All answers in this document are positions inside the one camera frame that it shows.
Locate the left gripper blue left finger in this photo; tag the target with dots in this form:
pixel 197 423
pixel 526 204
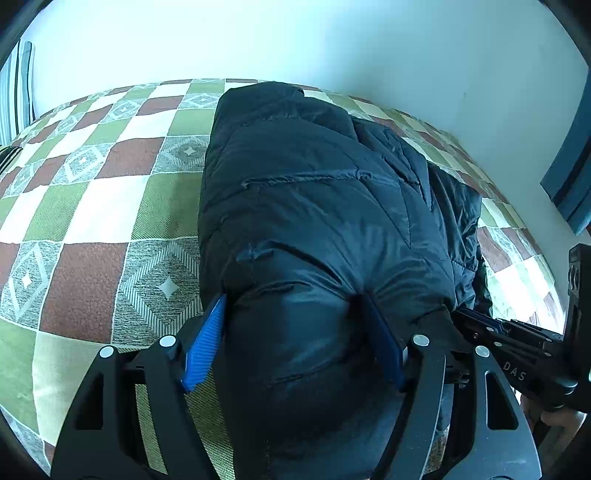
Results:
pixel 201 340

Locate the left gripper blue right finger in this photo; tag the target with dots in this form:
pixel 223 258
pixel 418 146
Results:
pixel 390 351

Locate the black quilted puffer jacket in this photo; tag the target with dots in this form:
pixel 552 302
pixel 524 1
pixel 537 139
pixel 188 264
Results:
pixel 305 209

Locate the right hand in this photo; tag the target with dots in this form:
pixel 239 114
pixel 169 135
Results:
pixel 567 421

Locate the checkered green brown bedspread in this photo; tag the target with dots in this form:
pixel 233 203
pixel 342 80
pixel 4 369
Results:
pixel 99 236

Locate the striped gold black pillow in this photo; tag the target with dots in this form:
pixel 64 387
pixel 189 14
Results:
pixel 7 155

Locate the blue striped headboard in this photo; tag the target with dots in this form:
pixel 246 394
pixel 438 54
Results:
pixel 17 108

